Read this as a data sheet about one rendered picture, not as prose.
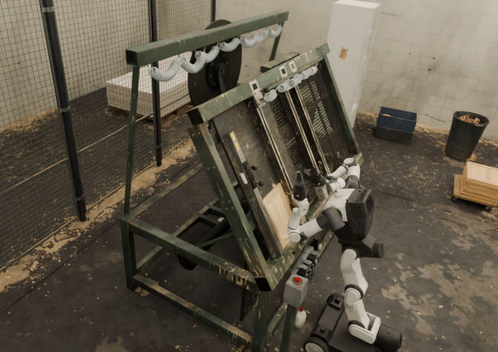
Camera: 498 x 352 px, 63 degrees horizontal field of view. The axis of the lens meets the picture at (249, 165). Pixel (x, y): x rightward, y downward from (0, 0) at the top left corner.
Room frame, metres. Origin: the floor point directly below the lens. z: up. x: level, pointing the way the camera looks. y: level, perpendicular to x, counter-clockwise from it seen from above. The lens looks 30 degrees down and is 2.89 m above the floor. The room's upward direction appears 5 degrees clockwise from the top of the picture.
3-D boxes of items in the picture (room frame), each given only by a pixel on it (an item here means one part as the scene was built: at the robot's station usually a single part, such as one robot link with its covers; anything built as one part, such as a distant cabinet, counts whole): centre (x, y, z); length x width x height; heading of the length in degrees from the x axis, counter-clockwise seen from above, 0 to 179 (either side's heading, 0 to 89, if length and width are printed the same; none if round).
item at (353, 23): (6.49, -1.40, 1.03); 0.61 x 0.58 x 2.05; 157
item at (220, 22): (3.35, 0.32, 1.85); 0.80 x 0.06 x 0.80; 153
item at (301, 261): (2.35, -0.52, 0.69); 0.50 x 0.14 x 0.24; 153
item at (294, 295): (1.93, -0.38, 0.84); 0.12 x 0.12 x 0.18; 63
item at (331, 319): (2.17, -0.98, 0.19); 0.64 x 0.52 x 0.33; 63
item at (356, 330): (2.16, -1.01, 0.28); 0.21 x 0.20 x 0.13; 63
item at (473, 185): (4.63, -3.01, 0.20); 0.61 x 0.53 x 0.40; 157
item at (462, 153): (5.89, -3.33, 0.33); 0.52 x 0.51 x 0.65; 157
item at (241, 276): (3.24, -0.10, 0.41); 2.20 x 1.38 x 0.83; 153
